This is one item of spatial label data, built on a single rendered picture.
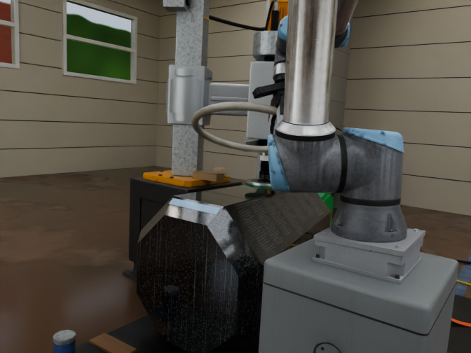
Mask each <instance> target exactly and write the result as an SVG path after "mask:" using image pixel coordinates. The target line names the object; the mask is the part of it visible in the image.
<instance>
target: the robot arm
mask: <svg viewBox="0 0 471 353"><path fill-rule="evenodd" d="M357 2H358V0H288V15H287V16H285V17H284V18H283V19H282V20H281V21H280V24H279V27H278V37H277V41H276V43H275V60H274V67H273V80H274V81H275V83H274V84H271V85H265V86H262V87H258V88H255V89H254V91H253V92H252V94H253V96H254V98H255V99H256V98H261V97H265V96H268V95H273V98H272V100H271V106H275V107H277V108H278V109H277V111H276V114H277V116H274V115H271V114H269V115H268V127H269V132H270V135H268V139H267V140H268V164H269V173H270V180H271V187H272V189H273V190H275V191H281V192H289V193H340V203H339V206H338V208H337V210H336V213H335V215H334V218H333V219H332V227H331V231H332V232H333V233H334V234H335V235H338V236H340V237H344V238H346V239H349V240H356V241H361V242H376V243H386V242H399V241H401V240H404V239H406V238H407V225H406V223H405V220H404V216H403V213H402V210H401V207H400V201H401V190H402V168H403V156H404V154H403V153H404V149H403V137H402V135H401V134H400V133H399V132H390V131H383V130H368V129H360V128H351V127H345V128H344V129H343V131H342V133H343V135H335V133H336V128H335V127H334V126H333V125H332V124H331V123H330V122H329V103H330V94H331V84H332V68H333V59H334V49H335V48H341V47H344V46H345V45H346V44H347V42H348V38H349V35H350V23H349V21H350V18H351V16H352V14H353V11H354V10H355V7H356V5H357ZM274 129H275V134H273V131H274Z"/></svg>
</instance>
